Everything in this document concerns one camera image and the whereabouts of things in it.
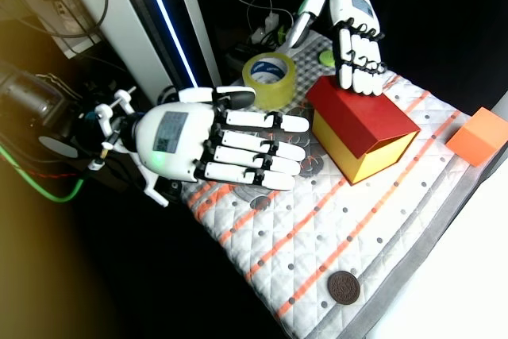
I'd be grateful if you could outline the dark chocolate sandwich cookie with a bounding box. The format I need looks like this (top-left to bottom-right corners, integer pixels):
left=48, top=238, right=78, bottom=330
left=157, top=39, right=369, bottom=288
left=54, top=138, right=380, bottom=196
left=327, top=270, right=361, bottom=306

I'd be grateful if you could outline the green cable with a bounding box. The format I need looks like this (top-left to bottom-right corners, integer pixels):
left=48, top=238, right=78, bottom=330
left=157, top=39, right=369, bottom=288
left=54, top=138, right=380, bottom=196
left=0, top=144, right=85, bottom=203

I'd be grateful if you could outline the grey and white quilt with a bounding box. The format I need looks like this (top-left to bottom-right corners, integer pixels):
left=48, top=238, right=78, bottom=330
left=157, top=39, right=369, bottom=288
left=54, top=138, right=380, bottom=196
left=180, top=29, right=497, bottom=339

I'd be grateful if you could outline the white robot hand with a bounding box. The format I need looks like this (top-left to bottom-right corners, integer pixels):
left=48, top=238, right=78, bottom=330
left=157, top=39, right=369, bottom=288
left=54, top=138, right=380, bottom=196
left=134, top=85, right=311, bottom=192
left=291, top=0, right=389, bottom=98

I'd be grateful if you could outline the clear packing tape roll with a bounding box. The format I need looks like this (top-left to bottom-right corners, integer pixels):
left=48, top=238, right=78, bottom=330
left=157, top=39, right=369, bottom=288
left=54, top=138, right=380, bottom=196
left=241, top=52, right=298, bottom=110

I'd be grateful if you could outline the black power adapter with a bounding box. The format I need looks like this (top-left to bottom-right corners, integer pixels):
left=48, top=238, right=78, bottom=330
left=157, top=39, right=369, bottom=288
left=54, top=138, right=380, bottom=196
left=225, top=43, right=255, bottom=74

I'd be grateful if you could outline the white tower with blue light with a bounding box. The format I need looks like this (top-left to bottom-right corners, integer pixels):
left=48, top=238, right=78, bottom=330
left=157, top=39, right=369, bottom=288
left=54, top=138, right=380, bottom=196
left=51, top=0, right=223, bottom=117

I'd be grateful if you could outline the orange cube block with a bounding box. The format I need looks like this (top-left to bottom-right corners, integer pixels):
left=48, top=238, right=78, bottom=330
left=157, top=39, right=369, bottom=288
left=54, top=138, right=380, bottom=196
left=444, top=106, right=508, bottom=168

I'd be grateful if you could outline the yellow box with red lid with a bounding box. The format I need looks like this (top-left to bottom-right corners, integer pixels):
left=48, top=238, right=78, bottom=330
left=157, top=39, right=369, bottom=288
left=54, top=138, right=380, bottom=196
left=306, top=75, right=421, bottom=186

